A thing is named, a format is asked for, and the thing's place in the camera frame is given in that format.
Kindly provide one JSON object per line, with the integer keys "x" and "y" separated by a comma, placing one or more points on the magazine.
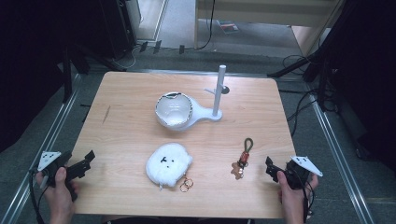
{"x": 228, "y": 26}

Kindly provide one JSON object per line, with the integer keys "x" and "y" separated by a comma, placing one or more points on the light wooden furniture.
{"x": 267, "y": 12}

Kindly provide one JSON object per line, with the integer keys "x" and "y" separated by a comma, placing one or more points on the black tripod stand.
{"x": 314, "y": 62}

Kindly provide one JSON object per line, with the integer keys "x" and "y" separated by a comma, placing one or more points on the dark curtain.
{"x": 31, "y": 62}
{"x": 367, "y": 77}

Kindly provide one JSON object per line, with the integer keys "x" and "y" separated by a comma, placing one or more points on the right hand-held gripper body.
{"x": 299, "y": 171}

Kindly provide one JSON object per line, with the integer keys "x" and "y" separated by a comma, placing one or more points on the white stand with dish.
{"x": 186, "y": 109}

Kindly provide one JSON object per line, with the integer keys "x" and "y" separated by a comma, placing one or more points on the black metal stand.
{"x": 67, "y": 74}

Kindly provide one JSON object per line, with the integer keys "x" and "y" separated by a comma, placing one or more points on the black cabinet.
{"x": 118, "y": 28}

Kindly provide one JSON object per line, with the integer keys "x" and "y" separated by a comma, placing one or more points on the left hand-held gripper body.
{"x": 49, "y": 163}

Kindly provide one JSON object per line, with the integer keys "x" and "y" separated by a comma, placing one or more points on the metal floor rail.
{"x": 339, "y": 155}
{"x": 40, "y": 149}

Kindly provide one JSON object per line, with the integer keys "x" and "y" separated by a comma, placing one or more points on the white plush pouch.
{"x": 168, "y": 165}

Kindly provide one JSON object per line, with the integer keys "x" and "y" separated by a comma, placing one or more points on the gold key rings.
{"x": 186, "y": 184}

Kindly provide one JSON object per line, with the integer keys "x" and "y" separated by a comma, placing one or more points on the person's left hand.
{"x": 60, "y": 199}

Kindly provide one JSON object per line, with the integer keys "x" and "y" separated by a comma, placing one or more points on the person's right hand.
{"x": 292, "y": 202}

